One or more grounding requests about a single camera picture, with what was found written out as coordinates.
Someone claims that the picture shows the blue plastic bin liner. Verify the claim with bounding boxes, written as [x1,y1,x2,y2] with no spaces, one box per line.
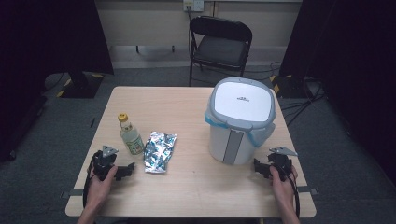
[204,106,277,149]

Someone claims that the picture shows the person's left hand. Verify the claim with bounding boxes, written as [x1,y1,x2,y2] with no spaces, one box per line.
[85,165,119,213]

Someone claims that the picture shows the black wall socket cable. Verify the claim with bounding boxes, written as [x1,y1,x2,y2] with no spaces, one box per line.
[186,7,192,63]

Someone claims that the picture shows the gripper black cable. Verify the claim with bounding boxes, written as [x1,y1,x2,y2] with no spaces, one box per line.
[81,152,96,209]
[279,162,302,219]

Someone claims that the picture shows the white wall socket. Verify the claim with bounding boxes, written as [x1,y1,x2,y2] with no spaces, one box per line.
[182,0,205,13]

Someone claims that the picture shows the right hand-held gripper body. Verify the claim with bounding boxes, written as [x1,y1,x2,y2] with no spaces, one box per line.
[266,147,299,182]

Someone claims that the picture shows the clear bottle with yellow cap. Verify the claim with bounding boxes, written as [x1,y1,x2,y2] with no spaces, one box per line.
[117,112,145,156]

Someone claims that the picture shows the person's right hand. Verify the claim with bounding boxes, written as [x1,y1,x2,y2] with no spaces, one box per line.
[269,165,299,209]

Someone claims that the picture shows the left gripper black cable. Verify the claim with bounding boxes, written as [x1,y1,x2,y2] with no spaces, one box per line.
[81,152,96,209]

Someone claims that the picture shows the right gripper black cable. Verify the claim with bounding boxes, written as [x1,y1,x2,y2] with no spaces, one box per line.
[279,162,302,219]

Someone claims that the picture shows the grey table bracket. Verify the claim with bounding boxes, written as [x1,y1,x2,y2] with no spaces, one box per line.
[60,188,85,200]
[297,185,319,197]

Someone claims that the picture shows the silver foil snack bag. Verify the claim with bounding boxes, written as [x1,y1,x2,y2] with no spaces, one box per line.
[143,131,177,175]

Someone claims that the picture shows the black stand base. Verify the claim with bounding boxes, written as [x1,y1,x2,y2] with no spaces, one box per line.
[56,71,106,100]
[269,74,314,100]

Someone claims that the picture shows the white lidded trash bin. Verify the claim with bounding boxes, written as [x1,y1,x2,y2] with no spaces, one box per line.
[204,77,277,166]

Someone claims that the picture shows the black curtain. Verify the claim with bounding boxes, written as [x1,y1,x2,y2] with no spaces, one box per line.
[0,0,115,163]
[278,0,396,186]

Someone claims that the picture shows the black folding chair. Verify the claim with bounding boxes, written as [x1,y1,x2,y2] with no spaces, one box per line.
[188,15,253,88]

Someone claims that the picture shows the black floor cables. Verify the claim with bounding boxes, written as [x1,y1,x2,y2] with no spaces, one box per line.
[248,61,327,127]

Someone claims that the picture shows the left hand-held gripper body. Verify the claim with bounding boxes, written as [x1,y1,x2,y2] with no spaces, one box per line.
[92,145,120,182]

